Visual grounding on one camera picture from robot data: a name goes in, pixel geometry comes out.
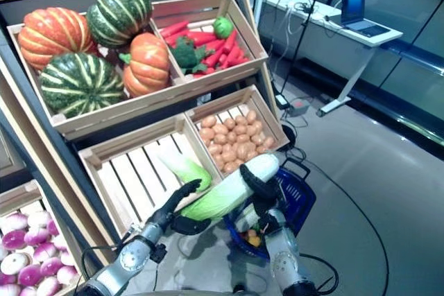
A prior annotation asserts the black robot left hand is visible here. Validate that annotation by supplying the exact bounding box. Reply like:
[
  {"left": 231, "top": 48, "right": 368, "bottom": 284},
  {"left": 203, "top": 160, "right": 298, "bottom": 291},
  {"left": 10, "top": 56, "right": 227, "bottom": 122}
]
[{"left": 147, "top": 179, "right": 212, "bottom": 236}]

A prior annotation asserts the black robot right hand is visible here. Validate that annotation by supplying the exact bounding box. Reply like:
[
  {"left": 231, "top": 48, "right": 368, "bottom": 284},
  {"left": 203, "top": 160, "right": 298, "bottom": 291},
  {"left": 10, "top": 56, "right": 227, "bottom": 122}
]
[{"left": 239, "top": 162, "right": 287, "bottom": 223}]

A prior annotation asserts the blue plastic shopping basket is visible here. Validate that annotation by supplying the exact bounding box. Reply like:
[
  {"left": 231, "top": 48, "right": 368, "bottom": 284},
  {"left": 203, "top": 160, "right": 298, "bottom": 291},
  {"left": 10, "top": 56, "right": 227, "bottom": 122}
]
[{"left": 223, "top": 157, "right": 317, "bottom": 261}]

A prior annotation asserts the wooden cabbage crate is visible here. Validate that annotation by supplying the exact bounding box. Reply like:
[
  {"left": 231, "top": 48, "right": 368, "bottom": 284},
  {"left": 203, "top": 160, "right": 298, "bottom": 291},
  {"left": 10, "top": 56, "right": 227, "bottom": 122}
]
[{"left": 78, "top": 112, "right": 225, "bottom": 238}]

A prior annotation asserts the black round floor base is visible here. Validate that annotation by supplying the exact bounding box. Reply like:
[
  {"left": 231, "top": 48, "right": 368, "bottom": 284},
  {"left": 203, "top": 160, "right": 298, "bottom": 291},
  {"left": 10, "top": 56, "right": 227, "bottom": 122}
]
[{"left": 281, "top": 123, "right": 299, "bottom": 151}]

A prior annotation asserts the wooden potato crate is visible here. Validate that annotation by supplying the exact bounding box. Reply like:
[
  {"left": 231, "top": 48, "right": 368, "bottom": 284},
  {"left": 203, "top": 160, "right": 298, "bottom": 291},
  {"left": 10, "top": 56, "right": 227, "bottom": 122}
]
[{"left": 185, "top": 84, "right": 291, "bottom": 179}]

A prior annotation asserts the grey power box red button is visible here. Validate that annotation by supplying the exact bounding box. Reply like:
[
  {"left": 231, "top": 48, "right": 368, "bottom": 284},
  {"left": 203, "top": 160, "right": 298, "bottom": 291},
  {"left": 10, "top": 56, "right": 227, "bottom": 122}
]
[{"left": 287, "top": 100, "right": 310, "bottom": 116}]

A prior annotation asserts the wooden pumpkin crate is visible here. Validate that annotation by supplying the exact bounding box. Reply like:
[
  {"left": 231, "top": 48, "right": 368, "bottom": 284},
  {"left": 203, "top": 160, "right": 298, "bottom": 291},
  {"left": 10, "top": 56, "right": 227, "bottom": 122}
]
[{"left": 6, "top": 11, "right": 187, "bottom": 129}]

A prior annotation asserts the red orange carrot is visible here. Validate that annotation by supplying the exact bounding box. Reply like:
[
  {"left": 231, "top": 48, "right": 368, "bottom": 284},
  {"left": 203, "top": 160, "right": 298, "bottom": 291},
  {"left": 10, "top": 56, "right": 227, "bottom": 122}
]
[
  {"left": 159, "top": 20, "right": 190, "bottom": 39},
  {"left": 223, "top": 29, "right": 239, "bottom": 55},
  {"left": 187, "top": 31, "right": 218, "bottom": 46},
  {"left": 220, "top": 56, "right": 250, "bottom": 70},
  {"left": 203, "top": 46, "right": 226, "bottom": 68}
]

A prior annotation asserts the wooden turnip crate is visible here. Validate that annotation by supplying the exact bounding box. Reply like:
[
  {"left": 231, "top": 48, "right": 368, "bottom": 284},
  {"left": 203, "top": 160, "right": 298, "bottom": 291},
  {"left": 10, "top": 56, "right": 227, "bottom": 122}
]
[{"left": 0, "top": 180, "right": 87, "bottom": 296}]

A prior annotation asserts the small orange pumpkin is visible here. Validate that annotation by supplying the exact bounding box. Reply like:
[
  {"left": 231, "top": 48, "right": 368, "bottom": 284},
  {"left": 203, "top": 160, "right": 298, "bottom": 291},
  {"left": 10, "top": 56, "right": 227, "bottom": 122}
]
[{"left": 119, "top": 32, "right": 171, "bottom": 98}]

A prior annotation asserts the green striped pumpkin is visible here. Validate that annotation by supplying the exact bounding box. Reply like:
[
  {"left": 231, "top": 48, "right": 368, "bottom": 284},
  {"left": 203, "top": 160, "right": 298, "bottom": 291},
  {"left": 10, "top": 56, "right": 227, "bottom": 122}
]
[
  {"left": 85, "top": 0, "right": 153, "bottom": 49},
  {"left": 38, "top": 52, "right": 126, "bottom": 119}
]

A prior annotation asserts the green broccoli head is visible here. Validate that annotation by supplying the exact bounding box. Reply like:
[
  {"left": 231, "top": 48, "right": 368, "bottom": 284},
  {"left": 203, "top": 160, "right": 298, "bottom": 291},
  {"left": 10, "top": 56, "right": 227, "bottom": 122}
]
[{"left": 169, "top": 35, "right": 216, "bottom": 75}]

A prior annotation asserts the wooden carrot crate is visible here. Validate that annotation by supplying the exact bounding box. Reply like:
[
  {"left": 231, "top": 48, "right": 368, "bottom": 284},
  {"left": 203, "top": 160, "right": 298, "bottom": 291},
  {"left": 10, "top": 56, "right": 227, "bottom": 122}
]
[{"left": 151, "top": 0, "right": 270, "bottom": 84}]

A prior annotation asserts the black stand pole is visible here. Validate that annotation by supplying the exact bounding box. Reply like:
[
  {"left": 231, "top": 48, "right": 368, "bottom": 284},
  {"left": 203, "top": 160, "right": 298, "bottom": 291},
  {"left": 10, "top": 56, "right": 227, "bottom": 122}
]
[{"left": 275, "top": 0, "right": 330, "bottom": 99}]

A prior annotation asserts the white desk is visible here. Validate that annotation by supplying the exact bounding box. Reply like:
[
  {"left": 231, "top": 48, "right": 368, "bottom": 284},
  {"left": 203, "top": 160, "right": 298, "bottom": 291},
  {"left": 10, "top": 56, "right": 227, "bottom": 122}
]
[{"left": 259, "top": 0, "right": 405, "bottom": 119}]

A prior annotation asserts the large orange striped pumpkin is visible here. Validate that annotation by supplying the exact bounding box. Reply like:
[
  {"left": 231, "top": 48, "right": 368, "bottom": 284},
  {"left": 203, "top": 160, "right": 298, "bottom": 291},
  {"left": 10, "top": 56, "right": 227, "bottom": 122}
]
[{"left": 17, "top": 7, "right": 96, "bottom": 71}]

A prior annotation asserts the open grey laptop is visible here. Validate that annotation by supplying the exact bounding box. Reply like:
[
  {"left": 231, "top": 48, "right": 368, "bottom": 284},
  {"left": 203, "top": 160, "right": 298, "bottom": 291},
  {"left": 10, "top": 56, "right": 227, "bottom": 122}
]
[{"left": 325, "top": 0, "right": 391, "bottom": 39}]

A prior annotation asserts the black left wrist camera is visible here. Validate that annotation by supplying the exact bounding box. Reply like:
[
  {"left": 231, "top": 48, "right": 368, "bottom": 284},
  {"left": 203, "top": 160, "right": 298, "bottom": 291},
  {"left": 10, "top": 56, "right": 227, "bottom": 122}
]
[{"left": 151, "top": 244, "right": 167, "bottom": 264}]

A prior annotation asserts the black floor cable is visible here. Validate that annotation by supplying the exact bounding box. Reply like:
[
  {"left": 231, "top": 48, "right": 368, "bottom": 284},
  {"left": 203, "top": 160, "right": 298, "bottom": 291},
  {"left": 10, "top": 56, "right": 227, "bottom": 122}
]
[{"left": 301, "top": 160, "right": 391, "bottom": 296}]

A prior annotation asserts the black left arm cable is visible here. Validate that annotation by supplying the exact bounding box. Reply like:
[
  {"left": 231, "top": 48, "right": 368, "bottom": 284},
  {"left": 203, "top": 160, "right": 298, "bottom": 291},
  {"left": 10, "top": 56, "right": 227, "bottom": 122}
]
[{"left": 80, "top": 243, "right": 126, "bottom": 279}]

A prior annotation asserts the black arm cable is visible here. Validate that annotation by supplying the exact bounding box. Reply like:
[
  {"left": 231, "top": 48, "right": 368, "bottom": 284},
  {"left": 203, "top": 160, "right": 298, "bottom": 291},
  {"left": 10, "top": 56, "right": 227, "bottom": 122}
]
[
  {"left": 80, "top": 243, "right": 126, "bottom": 279},
  {"left": 298, "top": 254, "right": 340, "bottom": 293}
]

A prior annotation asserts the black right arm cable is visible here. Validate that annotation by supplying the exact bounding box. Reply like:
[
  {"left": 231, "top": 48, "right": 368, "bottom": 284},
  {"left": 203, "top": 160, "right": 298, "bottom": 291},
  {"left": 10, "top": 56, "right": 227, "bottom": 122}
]
[{"left": 298, "top": 254, "right": 340, "bottom": 293}]

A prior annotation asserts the white cable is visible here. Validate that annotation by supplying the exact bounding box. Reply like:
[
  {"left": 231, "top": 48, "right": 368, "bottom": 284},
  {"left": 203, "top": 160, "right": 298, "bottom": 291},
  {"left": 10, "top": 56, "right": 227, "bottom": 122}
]
[{"left": 277, "top": 0, "right": 299, "bottom": 61}]

